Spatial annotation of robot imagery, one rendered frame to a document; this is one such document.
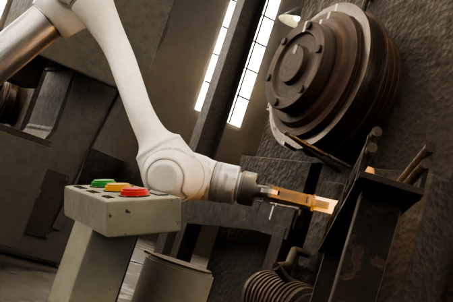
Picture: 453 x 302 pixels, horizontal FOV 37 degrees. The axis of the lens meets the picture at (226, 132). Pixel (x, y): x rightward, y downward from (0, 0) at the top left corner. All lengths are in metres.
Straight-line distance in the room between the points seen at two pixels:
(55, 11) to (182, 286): 0.88
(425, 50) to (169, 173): 0.93
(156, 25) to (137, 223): 3.78
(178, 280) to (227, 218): 1.10
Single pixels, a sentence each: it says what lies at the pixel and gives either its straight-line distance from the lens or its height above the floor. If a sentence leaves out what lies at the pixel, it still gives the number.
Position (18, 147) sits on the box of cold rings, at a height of 0.68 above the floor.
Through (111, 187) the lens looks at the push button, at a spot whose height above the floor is 0.60.
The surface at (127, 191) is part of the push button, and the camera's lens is 0.97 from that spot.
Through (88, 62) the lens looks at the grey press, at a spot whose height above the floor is 1.35.
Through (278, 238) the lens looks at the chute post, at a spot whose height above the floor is 0.62.
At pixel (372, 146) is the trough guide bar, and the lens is 0.78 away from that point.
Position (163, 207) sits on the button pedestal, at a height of 0.60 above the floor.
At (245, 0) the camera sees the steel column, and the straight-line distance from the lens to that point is 9.32.
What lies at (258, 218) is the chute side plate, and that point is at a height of 0.66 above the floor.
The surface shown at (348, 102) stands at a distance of 1.86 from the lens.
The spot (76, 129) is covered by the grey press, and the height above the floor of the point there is 0.93.
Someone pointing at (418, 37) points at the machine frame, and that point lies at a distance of 2.00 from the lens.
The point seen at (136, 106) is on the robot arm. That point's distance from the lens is 1.39.
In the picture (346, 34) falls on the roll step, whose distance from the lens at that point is 1.95.
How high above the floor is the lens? 0.59
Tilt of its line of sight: 8 degrees up
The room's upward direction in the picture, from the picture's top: 18 degrees clockwise
